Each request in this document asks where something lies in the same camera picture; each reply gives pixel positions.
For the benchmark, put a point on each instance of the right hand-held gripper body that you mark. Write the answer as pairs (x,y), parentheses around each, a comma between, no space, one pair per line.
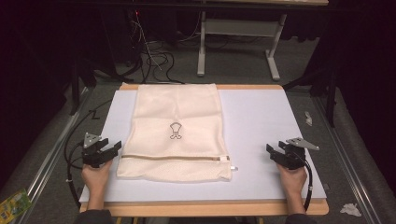
(294,154)

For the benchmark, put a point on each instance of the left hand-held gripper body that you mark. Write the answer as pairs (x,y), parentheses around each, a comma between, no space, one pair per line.
(93,154)

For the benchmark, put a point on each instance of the cream mesh laundry bag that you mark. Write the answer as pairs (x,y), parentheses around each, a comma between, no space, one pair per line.
(174,124)

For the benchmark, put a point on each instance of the person's left hand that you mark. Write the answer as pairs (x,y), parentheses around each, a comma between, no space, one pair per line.
(96,177)

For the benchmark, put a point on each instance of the person's right hand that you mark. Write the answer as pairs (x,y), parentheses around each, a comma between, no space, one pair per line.
(292,180)

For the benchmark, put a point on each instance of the white table mat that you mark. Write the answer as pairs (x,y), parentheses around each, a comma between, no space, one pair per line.
(255,124)

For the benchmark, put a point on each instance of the small crumpled clear wrapper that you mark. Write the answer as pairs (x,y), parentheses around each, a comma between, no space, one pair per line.
(308,118)

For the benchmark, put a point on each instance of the black metal stand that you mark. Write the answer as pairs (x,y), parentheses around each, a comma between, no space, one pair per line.
(330,93)
(79,84)

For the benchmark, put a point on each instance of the crumpled white tissue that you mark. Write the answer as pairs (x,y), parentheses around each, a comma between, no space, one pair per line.
(351,210)

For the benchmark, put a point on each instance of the green yellow packet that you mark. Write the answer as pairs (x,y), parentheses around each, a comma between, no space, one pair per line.
(14,207)

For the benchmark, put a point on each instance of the metal floor rail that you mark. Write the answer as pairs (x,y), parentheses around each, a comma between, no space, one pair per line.
(46,161)
(345,161)

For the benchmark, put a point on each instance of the white metal desk frame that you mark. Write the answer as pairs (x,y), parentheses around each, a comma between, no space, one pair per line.
(243,28)

